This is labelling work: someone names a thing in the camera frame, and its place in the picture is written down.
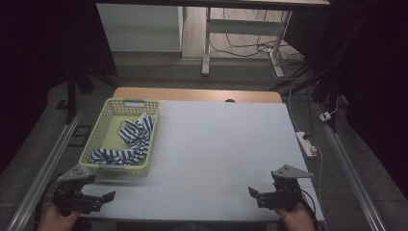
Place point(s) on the metal floor rail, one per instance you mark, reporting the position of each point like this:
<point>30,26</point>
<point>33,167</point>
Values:
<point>349,176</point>
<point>41,173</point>

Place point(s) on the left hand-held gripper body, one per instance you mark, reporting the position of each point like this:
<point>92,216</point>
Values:
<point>75,199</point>

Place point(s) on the white metal desk frame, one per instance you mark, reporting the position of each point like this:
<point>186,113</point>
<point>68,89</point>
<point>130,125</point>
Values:
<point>243,27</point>

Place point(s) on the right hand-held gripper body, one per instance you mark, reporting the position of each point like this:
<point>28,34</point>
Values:
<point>284,194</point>

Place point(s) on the white power strip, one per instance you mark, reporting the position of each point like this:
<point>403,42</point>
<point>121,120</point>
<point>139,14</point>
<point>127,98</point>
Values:
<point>306,144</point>

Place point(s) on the wooden table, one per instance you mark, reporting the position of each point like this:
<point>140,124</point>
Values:
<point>192,94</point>

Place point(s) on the person's left hand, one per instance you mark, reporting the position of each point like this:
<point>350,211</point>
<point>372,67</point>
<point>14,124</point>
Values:
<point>56,221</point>

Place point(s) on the blue white striped cloth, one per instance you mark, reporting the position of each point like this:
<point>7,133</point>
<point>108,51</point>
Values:
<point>138,138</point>

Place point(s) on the white cabinet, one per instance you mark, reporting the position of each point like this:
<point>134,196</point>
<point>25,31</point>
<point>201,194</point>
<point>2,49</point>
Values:
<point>138,27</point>

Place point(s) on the person's right hand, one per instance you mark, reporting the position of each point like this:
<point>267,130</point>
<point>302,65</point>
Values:
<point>296,219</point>

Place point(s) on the white table cover sheet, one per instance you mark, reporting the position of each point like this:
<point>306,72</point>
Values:
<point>224,144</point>

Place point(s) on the pale yellow plastic basket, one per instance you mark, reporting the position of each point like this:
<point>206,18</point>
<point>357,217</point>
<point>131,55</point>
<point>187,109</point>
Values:
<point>106,128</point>

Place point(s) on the small white adapter box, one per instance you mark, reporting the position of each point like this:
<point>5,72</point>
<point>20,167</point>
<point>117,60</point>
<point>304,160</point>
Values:
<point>325,116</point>

